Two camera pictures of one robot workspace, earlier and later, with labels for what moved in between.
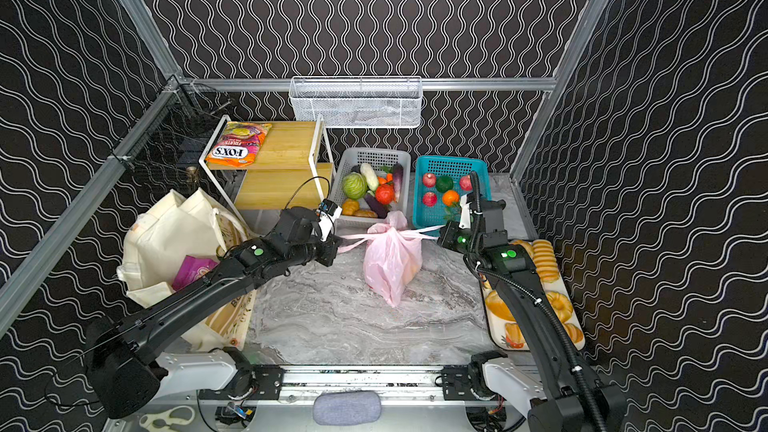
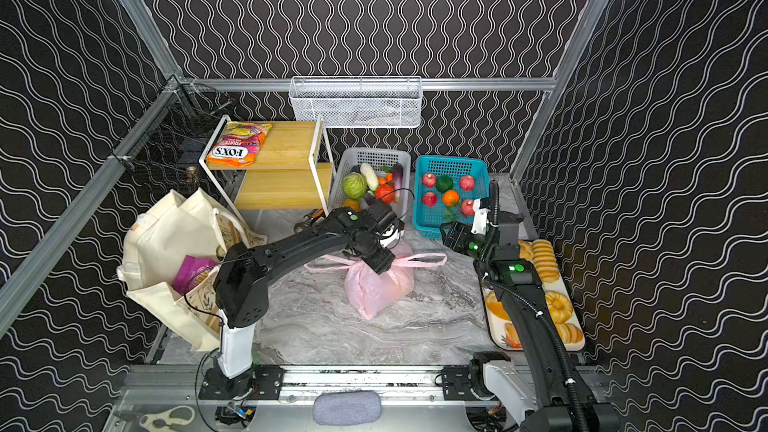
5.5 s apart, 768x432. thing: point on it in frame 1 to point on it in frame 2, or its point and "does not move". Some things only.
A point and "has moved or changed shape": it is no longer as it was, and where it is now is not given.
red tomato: (385, 194) does not move
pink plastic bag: (393, 254) has moved or changed shape
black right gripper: (448, 237) does not move
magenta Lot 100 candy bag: (191, 269) does not move
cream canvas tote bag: (157, 240) does not move
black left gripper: (327, 249) to (381, 235)
